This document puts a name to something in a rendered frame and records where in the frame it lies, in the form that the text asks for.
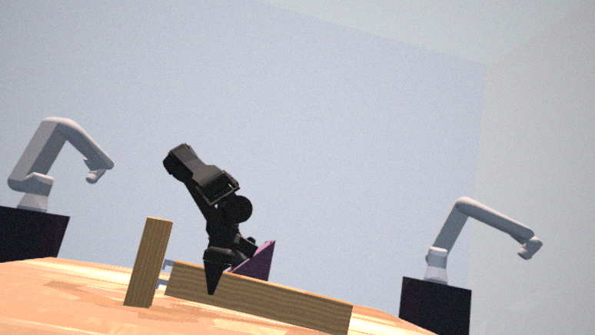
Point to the wooden rail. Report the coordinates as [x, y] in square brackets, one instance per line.
[258, 298]

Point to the brown wooden post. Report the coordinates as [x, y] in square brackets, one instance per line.
[148, 263]

